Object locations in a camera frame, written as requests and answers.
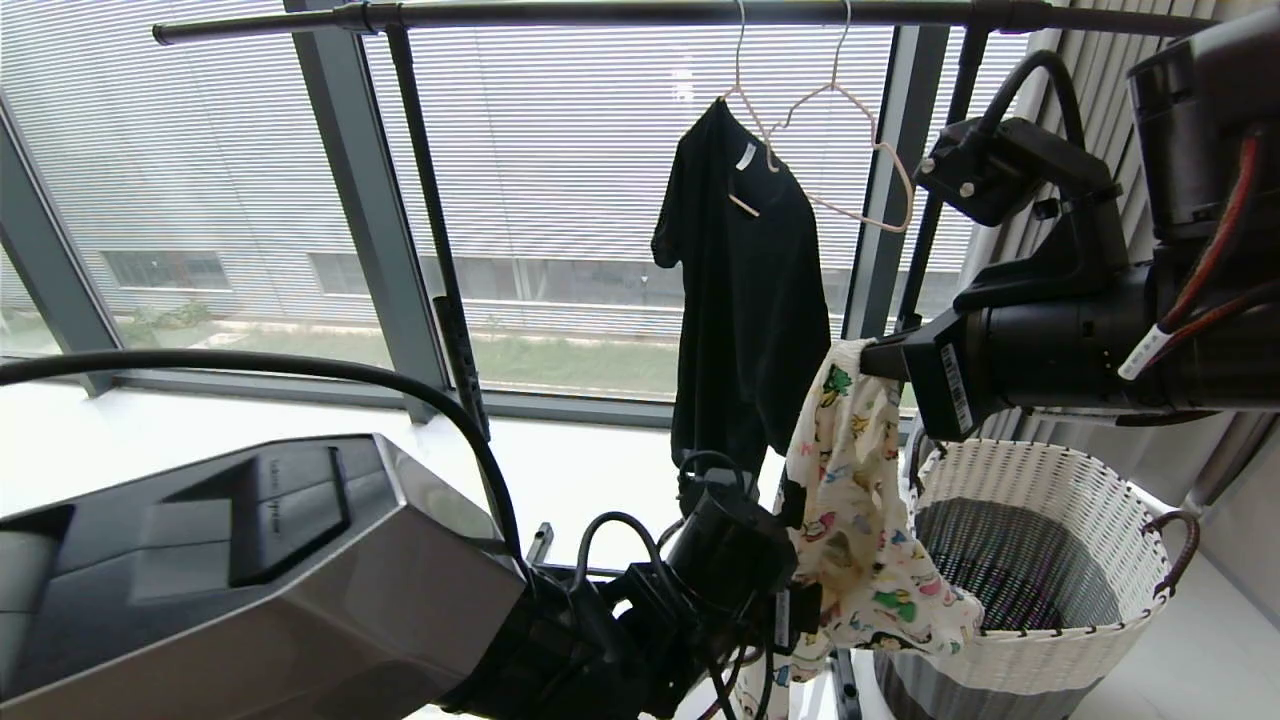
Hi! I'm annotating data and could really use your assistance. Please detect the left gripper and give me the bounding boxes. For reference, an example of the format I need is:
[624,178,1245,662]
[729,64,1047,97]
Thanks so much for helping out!
[750,582,824,656]

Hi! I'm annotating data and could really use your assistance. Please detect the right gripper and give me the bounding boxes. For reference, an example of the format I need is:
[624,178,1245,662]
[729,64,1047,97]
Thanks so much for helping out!
[900,290,1163,441]

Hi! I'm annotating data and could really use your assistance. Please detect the cream printed garment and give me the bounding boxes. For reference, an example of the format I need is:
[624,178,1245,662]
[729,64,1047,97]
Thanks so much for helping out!
[735,338,986,720]

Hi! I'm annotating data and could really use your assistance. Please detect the pink clothes hanger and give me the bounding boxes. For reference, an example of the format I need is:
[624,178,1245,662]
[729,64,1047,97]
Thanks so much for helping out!
[770,0,917,234]
[720,0,783,218]

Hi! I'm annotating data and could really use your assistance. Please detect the black short-sleeved shirt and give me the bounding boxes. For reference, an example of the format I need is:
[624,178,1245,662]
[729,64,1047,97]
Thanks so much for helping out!
[652,98,833,493]

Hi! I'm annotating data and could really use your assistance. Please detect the white laundry basket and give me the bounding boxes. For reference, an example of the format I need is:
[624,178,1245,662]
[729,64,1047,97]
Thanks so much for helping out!
[873,438,1201,720]

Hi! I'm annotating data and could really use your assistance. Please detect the black clothes rack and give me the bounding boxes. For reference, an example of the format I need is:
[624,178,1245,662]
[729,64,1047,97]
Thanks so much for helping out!
[152,0,1218,720]

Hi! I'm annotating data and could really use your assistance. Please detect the beige curtain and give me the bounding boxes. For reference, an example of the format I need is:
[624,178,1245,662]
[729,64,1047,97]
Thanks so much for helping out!
[980,0,1280,626]

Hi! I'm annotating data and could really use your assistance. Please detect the window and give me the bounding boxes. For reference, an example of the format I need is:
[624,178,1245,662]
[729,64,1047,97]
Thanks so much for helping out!
[0,0,1031,428]

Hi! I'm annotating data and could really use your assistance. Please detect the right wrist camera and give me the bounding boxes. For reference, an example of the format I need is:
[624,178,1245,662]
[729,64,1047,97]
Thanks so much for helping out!
[915,118,1133,313]

